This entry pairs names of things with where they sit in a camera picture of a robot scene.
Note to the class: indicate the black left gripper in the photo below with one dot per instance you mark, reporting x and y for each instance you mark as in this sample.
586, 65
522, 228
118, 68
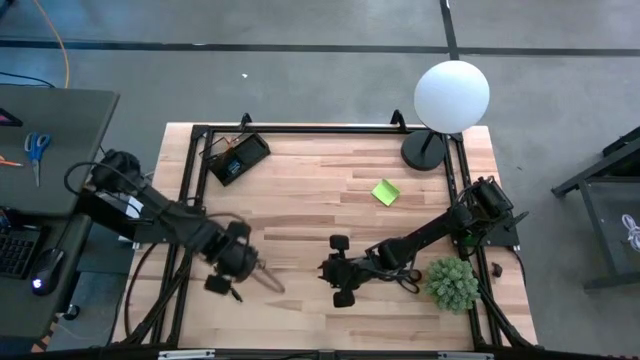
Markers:
237, 260

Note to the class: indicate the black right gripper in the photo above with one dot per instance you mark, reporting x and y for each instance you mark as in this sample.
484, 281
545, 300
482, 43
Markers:
345, 272

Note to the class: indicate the black pen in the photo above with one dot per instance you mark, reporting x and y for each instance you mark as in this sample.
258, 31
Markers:
237, 296

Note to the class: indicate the green sticky note pad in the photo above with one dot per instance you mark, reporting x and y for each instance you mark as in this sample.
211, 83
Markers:
385, 192

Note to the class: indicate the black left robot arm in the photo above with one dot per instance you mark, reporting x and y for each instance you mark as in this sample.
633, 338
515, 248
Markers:
165, 212

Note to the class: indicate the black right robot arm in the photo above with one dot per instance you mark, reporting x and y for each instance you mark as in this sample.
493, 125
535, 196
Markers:
430, 232

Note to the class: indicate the black mesh desk organizer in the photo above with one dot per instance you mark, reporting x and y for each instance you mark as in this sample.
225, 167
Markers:
250, 150

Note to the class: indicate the green artificial plant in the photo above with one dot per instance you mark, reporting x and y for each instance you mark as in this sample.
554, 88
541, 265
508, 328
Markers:
452, 284

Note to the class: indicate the small brown object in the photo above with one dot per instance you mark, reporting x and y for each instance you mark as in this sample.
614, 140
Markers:
496, 269

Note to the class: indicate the white box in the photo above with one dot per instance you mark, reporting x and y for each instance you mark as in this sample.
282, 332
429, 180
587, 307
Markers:
131, 207

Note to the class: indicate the black round caster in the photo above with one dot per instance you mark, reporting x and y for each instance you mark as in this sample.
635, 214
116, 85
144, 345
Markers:
72, 312

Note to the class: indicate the white globe table lamp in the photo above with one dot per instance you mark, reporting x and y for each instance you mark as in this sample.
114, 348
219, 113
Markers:
450, 97

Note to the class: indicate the black computer mouse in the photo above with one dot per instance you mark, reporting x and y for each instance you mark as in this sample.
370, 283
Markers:
47, 272

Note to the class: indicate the grey side table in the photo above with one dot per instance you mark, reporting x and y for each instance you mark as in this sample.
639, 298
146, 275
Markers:
75, 125

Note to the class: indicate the dark computer desk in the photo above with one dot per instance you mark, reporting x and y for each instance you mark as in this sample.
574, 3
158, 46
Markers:
20, 310

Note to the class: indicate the black keyboard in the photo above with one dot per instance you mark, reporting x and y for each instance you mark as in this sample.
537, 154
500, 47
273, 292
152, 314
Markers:
17, 252

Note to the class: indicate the black metal cart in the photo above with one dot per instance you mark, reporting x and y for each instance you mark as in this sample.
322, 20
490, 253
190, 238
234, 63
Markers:
600, 165

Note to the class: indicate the orange pen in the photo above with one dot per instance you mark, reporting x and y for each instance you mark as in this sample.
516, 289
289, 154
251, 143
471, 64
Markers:
12, 163

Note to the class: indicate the red and black tablet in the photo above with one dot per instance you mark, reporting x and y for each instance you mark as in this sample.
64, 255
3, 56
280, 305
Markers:
7, 119

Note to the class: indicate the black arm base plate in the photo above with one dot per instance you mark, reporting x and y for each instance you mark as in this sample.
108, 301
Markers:
150, 236
505, 235

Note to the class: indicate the black aluminium table frame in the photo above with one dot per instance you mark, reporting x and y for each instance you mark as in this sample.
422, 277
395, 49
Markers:
325, 129

